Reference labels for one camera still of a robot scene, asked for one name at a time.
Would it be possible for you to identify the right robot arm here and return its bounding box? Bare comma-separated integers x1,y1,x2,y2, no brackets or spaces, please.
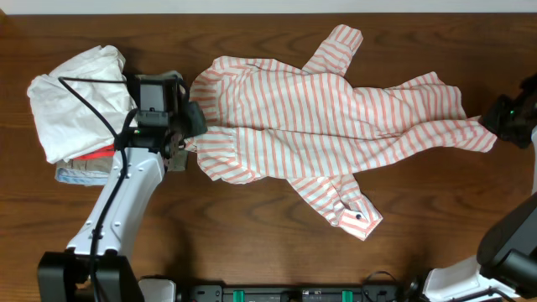
407,75,536,301

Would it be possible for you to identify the navy and red folded garment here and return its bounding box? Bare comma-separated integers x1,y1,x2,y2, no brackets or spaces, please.
73,75,142,161

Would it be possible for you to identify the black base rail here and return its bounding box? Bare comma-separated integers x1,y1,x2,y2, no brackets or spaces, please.
138,271,423,302

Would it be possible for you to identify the white crumpled garment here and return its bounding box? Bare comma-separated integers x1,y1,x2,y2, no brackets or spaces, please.
27,45,136,164

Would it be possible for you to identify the red white striped shirt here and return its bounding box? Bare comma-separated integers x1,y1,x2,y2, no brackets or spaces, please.
185,24,496,239

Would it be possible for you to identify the olive green folded garment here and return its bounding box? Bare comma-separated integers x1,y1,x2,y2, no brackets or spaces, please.
55,70,190,180

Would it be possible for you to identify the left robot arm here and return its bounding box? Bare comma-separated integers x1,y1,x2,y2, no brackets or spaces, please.
37,72,207,302

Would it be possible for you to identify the light blue folded garment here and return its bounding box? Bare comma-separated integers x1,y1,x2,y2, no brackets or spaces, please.
55,168,109,186

